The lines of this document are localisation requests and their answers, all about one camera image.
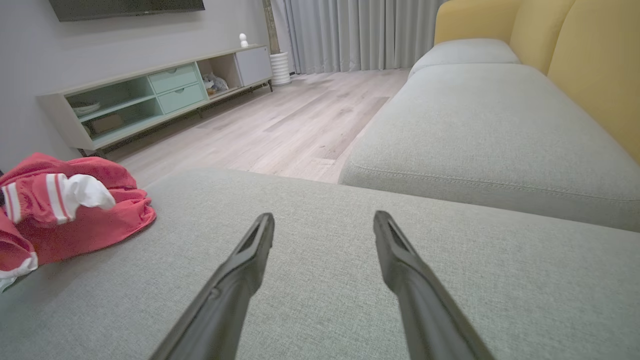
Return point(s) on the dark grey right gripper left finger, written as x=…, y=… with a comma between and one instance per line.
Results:
x=225, y=305

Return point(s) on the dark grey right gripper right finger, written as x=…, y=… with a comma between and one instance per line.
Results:
x=425, y=310

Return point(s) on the red basketball jersey white sleeves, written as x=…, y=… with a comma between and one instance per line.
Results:
x=100, y=225

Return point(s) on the red shorts white side stripes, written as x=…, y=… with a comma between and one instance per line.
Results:
x=12, y=255

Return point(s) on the grey yellow sofa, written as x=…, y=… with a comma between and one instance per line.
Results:
x=325, y=310

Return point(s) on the long grey sofa seat cushion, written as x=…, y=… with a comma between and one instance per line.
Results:
x=490, y=140

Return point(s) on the green cabinet drawer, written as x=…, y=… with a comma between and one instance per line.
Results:
x=181, y=98
x=173, y=78

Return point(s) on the tan box in cabinet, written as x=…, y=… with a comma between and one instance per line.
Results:
x=105, y=125

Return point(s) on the grey plush toy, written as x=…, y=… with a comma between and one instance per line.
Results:
x=216, y=83

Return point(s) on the stacked pale bowls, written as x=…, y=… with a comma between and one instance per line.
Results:
x=86, y=109

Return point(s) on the grey cabinet door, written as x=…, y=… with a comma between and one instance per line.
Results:
x=254, y=66

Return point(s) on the white ribbed floor vase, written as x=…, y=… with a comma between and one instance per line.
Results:
x=280, y=68

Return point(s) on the low beige and green cabinet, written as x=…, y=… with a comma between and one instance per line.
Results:
x=65, y=117

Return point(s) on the small grey sofa seat cushion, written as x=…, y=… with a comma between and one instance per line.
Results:
x=462, y=52

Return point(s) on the small white figurine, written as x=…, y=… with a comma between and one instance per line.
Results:
x=243, y=41

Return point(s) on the brown wooden trunk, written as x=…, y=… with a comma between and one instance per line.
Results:
x=270, y=25

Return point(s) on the grey pleated curtain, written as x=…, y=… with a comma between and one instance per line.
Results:
x=350, y=32

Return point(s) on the wide yellow sofa back cushion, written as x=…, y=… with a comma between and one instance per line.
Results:
x=600, y=65

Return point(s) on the narrow yellow sofa back cushion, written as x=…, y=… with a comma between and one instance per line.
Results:
x=540, y=30

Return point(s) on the black wall television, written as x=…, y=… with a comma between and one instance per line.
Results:
x=125, y=7

